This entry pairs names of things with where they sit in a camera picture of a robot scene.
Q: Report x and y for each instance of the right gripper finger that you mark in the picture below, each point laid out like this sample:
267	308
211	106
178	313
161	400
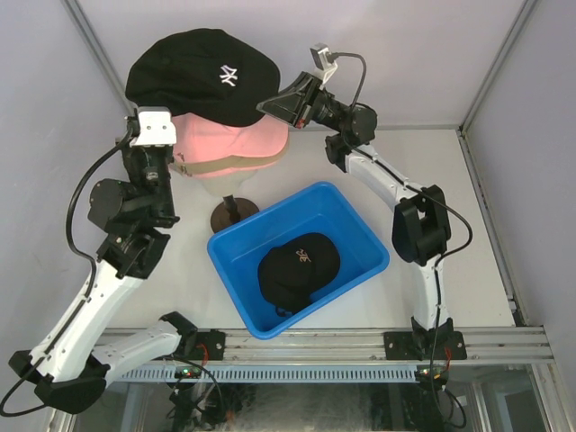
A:
305	85
291	106

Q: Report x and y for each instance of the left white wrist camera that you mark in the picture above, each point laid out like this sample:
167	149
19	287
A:
154	128

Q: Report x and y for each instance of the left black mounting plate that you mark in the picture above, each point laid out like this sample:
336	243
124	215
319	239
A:
205	346

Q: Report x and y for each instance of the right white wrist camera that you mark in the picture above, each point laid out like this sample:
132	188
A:
324	60

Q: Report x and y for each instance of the blue plastic bin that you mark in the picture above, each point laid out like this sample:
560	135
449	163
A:
237	251

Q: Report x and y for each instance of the beige cap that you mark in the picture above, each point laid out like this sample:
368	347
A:
234	161

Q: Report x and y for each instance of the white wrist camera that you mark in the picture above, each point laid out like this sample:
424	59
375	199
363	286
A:
324	60
154	128

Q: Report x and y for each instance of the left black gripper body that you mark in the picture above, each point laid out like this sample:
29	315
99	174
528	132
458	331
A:
147	171

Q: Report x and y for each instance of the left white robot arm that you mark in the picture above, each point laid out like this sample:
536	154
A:
67	369

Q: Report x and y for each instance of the black mounting plate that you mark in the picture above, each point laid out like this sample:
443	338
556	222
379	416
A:
408	345
205	346

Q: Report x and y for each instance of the beige mannequin head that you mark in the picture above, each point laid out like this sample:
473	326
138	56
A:
225	185

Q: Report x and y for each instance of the aluminium mounting rail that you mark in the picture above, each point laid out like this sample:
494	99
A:
365	346

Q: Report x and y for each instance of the pink baseball cap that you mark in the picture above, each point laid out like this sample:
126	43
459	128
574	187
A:
195	171

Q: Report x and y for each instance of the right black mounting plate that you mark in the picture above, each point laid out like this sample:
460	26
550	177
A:
408	345

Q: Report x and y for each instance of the dark cap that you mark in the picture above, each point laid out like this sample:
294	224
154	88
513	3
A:
207	72

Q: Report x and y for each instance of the dark round wooden stand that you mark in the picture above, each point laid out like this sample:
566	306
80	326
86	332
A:
230	211

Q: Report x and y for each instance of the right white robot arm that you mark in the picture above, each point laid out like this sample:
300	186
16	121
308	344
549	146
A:
420	227

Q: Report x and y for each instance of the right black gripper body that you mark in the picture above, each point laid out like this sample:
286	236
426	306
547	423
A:
320	105

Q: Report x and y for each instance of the perforated grey cable duct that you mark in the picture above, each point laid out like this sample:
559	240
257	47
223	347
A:
222	373

